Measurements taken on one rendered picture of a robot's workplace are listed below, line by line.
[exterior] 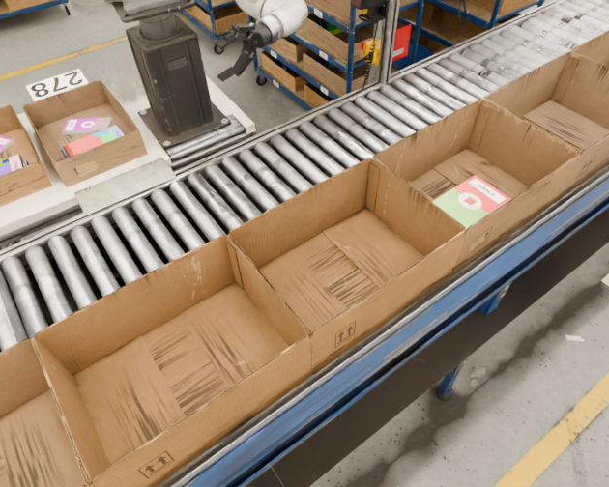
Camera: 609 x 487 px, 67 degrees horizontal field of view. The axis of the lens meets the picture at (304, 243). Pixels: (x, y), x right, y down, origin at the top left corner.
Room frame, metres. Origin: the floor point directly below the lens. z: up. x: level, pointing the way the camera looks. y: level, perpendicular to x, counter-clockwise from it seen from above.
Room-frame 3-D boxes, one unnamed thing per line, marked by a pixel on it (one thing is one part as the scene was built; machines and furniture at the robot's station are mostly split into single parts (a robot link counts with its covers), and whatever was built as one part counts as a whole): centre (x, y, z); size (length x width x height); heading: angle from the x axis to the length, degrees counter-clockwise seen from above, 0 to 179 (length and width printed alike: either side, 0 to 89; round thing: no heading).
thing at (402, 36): (1.73, -0.38, 0.85); 0.16 x 0.01 x 0.13; 124
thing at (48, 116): (1.34, 0.74, 0.80); 0.38 x 0.28 x 0.10; 33
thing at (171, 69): (1.45, 0.42, 0.91); 0.26 x 0.26 x 0.33; 32
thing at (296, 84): (2.81, 0.00, 0.19); 0.40 x 0.30 x 0.10; 33
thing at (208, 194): (0.96, 0.22, 0.72); 0.52 x 0.05 x 0.05; 34
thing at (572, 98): (1.05, -0.73, 0.97); 0.39 x 0.29 x 0.17; 124
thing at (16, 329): (0.61, 0.73, 0.76); 0.46 x 0.01 x 0.09; 34
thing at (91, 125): (1.42, 0.76, 0.76); 0.16 x 0.07 x 0.02; 91
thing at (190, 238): (0.88, 0.33, 0.72); 0.52 x 0.05 x 0.05; 34
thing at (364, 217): (0.61, -0.08, 0.97); 0.39 x 0.29 x 0.17; 124
